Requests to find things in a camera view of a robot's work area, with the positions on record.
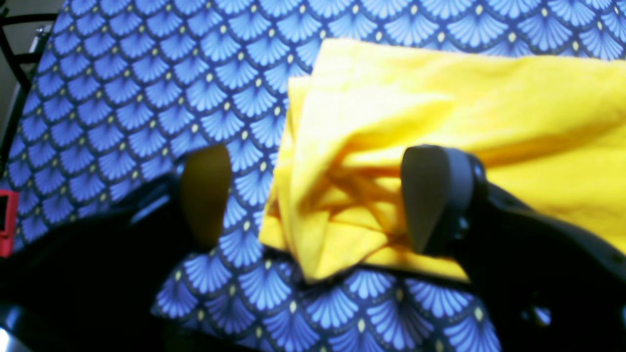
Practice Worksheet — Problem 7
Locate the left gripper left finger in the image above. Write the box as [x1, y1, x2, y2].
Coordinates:
[1, 144, 232, 352]

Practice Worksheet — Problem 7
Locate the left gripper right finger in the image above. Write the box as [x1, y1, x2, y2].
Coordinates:
[401, 145, 626, 352]

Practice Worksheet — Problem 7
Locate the yellow T-shirt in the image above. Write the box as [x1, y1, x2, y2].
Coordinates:
[258, 39, 626, 283]

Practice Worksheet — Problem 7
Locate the red black table clamp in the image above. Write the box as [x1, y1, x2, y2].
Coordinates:
[0, 189, 20, 258]

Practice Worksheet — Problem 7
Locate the blue fan-pattern tablecloth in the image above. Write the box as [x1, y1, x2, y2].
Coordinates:
[1, 0, 625, 352]

